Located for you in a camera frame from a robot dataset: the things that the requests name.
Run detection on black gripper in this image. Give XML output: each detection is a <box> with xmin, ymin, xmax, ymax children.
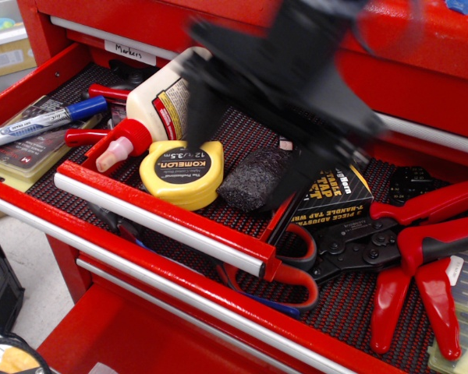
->
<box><xmin>183</xmin><ymin>1</ymin><xmax>385</xmax><ymax>210</ymax></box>

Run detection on black foam block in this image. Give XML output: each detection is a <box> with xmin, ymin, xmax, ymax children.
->
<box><xmin>217</xmin><ymin>148</ymin><xmax>292</xmax><ymax>213</ymax></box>

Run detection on blue dry erase marker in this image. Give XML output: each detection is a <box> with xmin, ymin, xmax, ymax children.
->
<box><xmin>0</xmin><ymin>96</ymin><xmax>108</xmax><ymax>146</ymax></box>

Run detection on red upper sliding drawer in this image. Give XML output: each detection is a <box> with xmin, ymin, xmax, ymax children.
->
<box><xmin>53</xmin><ymin>58</ymin><xmax>352</xmax><ymax>282</ymax></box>

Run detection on red lower wide drawer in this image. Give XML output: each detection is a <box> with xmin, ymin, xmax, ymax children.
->
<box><xmin>0</xmin><ymin>41</ymin><xmax>468</xmax><ymax>374</ymax></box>

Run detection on small black usb dongle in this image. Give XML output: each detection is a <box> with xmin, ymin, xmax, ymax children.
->
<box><xmin>278</xmin><ymin>136</ymin><xmax>294</xmax><ymax>152</ymax></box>

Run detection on red tool cabinet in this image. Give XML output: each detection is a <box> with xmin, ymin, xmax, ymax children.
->
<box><xmin>19</xmin><ymin>1</ymin><xmax>468</xmax><ymax>373</ymax></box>

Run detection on yellow Komelon tape measure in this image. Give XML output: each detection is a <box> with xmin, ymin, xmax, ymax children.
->
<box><xmin>139</xmin><ymin>140</ymin><xmax>224</xmax><ymax>211</ymax></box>

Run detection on black yellow tap wrench box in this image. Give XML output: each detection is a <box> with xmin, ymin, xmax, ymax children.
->
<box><xmin>292</xmin><ymin>166</ymin><xmax>374</xmax><ymax>227</ymax></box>

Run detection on white glue bottle red cap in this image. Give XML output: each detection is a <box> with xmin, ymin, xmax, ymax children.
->
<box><xmin>95</xmin><ymin>47</ymin><xmax>211</xmax><ymax>172</ymax></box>

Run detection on white Markers label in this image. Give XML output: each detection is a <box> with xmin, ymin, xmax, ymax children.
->
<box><xmin>104</xmin><ymin>41</ymin><xmax>157</xmax><ymax>66</ymax></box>

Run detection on red black crimping tool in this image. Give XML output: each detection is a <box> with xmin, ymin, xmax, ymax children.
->
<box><xmin>309</xmin><ymin>181</ymin><xmax>468</xmax><ymax>284</ymax></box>

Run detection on drill bit set case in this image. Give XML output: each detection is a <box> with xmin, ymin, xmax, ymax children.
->
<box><xmin>0</xmin><ymin>95</ymin><xmax>107</xmax><ymax>191</ymax></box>

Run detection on clear plastic bit case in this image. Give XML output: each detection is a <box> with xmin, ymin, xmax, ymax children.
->
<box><xmin>428</xmin><ymin>251</ymin><xmax>468</xmax><ymax>373</ymax></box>

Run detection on cardboard box on shelf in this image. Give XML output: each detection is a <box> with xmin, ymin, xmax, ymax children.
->
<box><xmin>0</xmin><ymin>39</ymin><xmax>37</xmax><ymax>76</ymax></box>

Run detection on red handled scissors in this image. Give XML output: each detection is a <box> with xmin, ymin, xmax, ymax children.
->
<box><xmin>212</xmin><ymin>223</ymin><xmax>318</xmax><ymax>319</ymax></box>

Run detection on red handled tool at back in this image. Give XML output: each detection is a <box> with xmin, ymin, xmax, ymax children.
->
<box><xmin>64</xmin><ymin>83</ymin><xmax>130</xmax><ymax>147</ymax></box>

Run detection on red handled pliers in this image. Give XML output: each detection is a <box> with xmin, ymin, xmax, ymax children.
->
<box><xmin>370</xmin><ymin>258</ymin><xmax>462</xmax><ymax>361</ymax></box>

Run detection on black cable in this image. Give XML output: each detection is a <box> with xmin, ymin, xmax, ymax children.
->
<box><xmin>0</xmin><ymin>330</ymin><xmax>51</xmax><ymax>374</ymax></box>

